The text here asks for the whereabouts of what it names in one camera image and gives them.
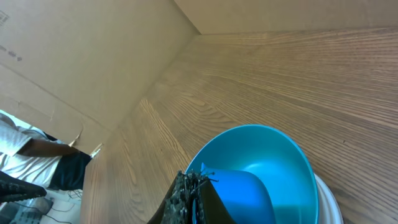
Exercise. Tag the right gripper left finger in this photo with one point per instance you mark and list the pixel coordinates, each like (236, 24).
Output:
(176, 207)

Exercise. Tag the white digital kitchen scale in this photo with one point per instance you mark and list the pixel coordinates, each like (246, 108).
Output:
(329, 211)

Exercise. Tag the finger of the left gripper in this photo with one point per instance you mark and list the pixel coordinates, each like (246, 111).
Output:
(13, 190)

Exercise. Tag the blue plastic measuring scoop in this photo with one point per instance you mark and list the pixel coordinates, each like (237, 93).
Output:
(243, 195)

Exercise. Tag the person in white shirt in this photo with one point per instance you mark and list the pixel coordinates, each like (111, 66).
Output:
(30, 156)

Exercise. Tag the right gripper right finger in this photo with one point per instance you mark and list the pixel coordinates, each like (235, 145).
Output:
(208, 208)

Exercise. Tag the teal blue bowl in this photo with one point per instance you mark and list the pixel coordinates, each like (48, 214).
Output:
(275, 159)

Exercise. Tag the cardboard box wall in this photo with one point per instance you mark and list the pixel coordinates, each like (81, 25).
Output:
(74, 68)

